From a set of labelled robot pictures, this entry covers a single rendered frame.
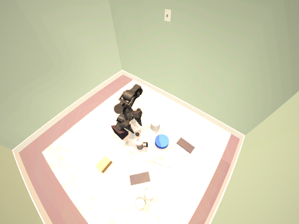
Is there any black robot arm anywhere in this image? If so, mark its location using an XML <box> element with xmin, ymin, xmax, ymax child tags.
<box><xmin>114</xmin><ymin>84</ymin><xmax>143</xmax><ymax>131</ymax></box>

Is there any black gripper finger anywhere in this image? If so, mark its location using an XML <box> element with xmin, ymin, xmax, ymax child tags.
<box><xmin>124</xmin><ymin>124</ymin><xmax>134</xmax><ymax>134</ymax></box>
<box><xmin>134</xmin><ymin>116</ymin><xmax>142</xmax><ymax>126</ymax></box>

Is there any clear glass cylinder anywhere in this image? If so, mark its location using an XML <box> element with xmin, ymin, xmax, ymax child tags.
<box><xmin>135</xmin><ymin>198</ymin><xmax>146</xmax><ymax>209</ymax></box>

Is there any white flat bar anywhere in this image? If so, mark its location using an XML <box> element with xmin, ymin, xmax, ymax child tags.
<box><xmin>153</xmin><ymin>158</ymin><xmax>171</xmax><ymax>168</ymax></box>

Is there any blue flat cylinder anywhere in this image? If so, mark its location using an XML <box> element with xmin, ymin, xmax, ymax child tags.
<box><xmin>155</xmin><ymin>134</ymin><xmax>169</xmax><ymax>149</ymax></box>

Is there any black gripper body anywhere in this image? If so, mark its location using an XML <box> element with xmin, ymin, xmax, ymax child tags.
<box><xmin>120</xmin><ymin>108</ymin><xmax>132</xmax><ymax>128</ymax></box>

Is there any grey cylinder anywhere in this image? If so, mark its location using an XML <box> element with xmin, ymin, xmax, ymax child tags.
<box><xmin>145</xmin><ymin>188</ymin><xmax>156</xmax><ymax>199</ymax></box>

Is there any glass coffee press with black knob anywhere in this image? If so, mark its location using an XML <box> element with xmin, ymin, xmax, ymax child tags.
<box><xmin>134</xmin><ymin>133</ymin><xmax>148</xmax><ymax>151</ymax></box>

